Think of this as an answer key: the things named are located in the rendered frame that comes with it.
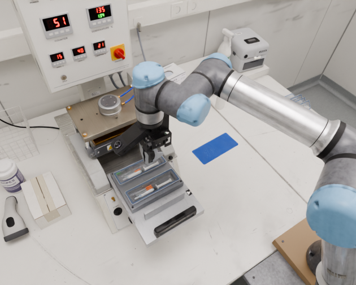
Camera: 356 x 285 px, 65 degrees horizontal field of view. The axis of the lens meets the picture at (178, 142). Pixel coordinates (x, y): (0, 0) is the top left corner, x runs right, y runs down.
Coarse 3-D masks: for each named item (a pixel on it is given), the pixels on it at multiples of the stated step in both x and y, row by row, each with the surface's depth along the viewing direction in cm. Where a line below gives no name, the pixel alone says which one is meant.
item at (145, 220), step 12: (108, 180) 100; (180, 192) 92; (156, 204) 93; (168, 204) 91; (180, 204) 93; (192, 204) 94; (132, 216) 90; (144, 216) 88; (156, 216) 90; (168, 216) 90; (192, 216) 91; (144, 228) 87; (144, 240) 85; (156, 240) 86
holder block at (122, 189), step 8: (160, 168) 99; (168, 168) 100; (112, 176) 96; (144, 176) 97; (152, 176) 97; (128, 184) 94; (136, 184) 95; (176, 184) 95; (120, 192) 94; (160, 192) 93; (168, 192) 95; (128, 200) 91; (144, 200) 91; (152, 200) 92; (136, 208) 89
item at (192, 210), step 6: (186, 210) 88; (192, 210) 88; (180, 216) 86; (186, 216) 87; (168, 222) 85; (174, 222) 85; (156, 228) 83; (162, 228) 84; (168, 228) 85; (156, 234) 84
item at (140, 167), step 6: (138, 162) 99; (144, 162) 100; (156, 162) 100; (162, 162) 100; (126, 168) 98; (132, 168) 98; (138, 168) 98; (144, 168) 98; (150, 168) 98; (114, 174) 96; (120, 174) 96; (126, 174) 96; (132, 174) 96; (138, 174) 96; (120, 180) 94; (126, 180) 94
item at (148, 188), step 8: (160, 176) 96; (168, 176) 96; (176, 176) 96; (144, 184) 94; (152, 184) 94; (160, 184) 94; (168, 184) 94; (128, 192) 91; (136, 192) 92; (144, 192) 92; (152, 192) 92; (136, 200) 90
